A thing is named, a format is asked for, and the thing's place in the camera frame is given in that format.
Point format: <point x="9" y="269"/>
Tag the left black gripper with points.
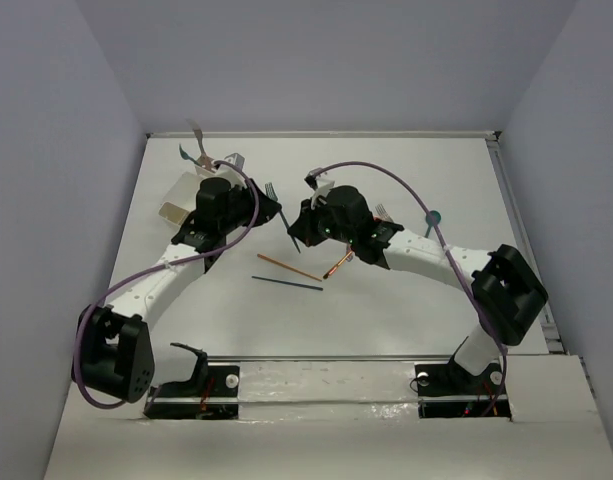
<point x="259" y="201"/>

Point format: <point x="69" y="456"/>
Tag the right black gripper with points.
<point x="303" y="226"/>

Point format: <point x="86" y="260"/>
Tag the teal fork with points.
<point x="270" y="192"/>
<point x="185" y="156"/>

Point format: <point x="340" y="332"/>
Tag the orange gold fork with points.
<point x="348" y="256"/>

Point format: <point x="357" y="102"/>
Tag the pink handled silver fork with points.
<point x="204" y="160"/>

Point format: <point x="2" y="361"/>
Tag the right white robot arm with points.
<point x="505" y="291"/>

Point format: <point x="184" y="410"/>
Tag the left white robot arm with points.
<point x="113" y="351"/>

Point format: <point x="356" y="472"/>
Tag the orange chopstick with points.
<point x="288" y="267"/>

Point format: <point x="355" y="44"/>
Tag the dark blue chopstick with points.
<point x="287" y="283"/>

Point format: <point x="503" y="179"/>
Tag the white utensil organizer tray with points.
<point x="180" y="200"/>

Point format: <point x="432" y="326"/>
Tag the teal spoon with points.
<point x="432" y="219"/>

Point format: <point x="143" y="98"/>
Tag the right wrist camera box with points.
<point x="320" y="183"/>

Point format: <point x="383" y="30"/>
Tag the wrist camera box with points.
<point x="320" y="183"/>
<point x="236" y="159"/>

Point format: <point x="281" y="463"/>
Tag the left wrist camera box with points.
<point x="236" y="159"/>

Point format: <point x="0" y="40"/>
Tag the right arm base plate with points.
<point x="441" y="398"/>

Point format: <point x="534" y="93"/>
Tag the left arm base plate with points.
<point x="211" y="394"/>

